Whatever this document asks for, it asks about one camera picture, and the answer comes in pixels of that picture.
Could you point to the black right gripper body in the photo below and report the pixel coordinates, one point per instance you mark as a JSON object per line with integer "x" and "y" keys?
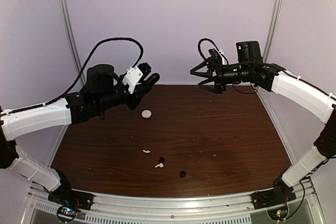
{"x": 217, "y": 65}

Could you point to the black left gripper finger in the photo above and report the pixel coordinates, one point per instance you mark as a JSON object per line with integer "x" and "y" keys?
{"x": 151, "y": 80}
{"x": 145, "y": 68}

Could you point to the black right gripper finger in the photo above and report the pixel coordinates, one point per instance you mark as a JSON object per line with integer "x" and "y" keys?
{"x": 208, "y": 83}
{"x": 201, "y": 69}

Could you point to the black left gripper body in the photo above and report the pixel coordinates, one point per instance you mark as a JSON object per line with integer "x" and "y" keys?
{"x": 132, "y": 104}

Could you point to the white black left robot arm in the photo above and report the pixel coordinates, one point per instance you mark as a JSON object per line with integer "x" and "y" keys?
{"x": 103, "y": 90}

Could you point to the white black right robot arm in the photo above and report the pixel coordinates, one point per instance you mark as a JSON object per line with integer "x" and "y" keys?
{"x": 271, "y": 77}

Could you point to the white round charging case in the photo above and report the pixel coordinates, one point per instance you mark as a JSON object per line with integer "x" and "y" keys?
{"x": 146, "y": 114}

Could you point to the black earbud upper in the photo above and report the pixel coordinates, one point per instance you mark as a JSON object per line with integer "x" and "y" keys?
{"x": 161, "y": 159}

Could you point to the black earbud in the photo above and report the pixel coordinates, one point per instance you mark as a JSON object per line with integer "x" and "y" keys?
{"x": 182, "y": 174}
{"x": 161, "y": 159}

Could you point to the white earbud lower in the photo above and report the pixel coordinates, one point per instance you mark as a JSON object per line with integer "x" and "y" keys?
{"x": 160, "y": 165}

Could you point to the black earbud lower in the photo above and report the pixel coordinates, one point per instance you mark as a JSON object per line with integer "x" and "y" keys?
{"x": 182, "y": 174}

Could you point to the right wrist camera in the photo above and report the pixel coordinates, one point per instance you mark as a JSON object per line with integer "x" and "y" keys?
{"x": 217, "y": 56}

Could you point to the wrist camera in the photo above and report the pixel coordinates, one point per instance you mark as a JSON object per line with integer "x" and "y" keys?
{"x": 132, "y": 78}
{"x": 217, "y": 56}

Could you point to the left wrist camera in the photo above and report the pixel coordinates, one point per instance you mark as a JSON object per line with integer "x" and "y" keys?
{"x": 132, "y": 78}

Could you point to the right aluminium frame post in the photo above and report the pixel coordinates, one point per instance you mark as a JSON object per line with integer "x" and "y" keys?
{"x": 276, "y": 10}

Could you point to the aluminium frame post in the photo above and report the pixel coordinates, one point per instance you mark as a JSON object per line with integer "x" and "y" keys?
{"x": 71, "y": 40}
{"x": 276, "y": 10}

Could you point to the front aluminium rail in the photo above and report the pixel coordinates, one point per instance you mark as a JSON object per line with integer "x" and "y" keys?
{"x": 234, "y": 208}

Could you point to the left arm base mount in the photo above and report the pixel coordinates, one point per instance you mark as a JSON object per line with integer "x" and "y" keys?
{"x": 71, "y": 205}

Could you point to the left aluminium frame post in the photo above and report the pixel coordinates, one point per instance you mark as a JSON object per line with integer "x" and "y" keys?
{"x": 71, "y": 40}

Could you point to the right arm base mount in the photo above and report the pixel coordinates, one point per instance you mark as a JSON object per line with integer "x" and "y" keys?
{"x": 276, "y": 204}

